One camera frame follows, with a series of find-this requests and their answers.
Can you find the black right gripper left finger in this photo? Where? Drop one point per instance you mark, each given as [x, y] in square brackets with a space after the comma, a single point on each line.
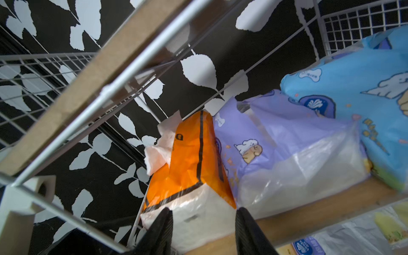
[158, 239]

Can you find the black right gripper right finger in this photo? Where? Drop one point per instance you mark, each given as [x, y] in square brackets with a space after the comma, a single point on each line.
[250, 239]

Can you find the orange tissue pack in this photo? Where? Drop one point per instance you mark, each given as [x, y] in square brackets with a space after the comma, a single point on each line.
[193, 185]

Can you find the blue cartoon tissue pack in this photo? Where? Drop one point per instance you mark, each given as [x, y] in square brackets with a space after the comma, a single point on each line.
[366, 82]

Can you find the purple white tissue pack bottom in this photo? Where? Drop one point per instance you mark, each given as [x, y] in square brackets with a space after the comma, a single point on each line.
[308, 246]

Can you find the purple cartoon tissue pack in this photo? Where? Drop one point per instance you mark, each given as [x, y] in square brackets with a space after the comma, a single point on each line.
[279, 155]

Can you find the yellow green tissue pack bottom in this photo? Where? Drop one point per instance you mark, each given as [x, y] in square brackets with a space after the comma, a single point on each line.
[393, 222]

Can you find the white wire wooden shelf rack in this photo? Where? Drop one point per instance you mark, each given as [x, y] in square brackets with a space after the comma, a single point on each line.
[74, 125]

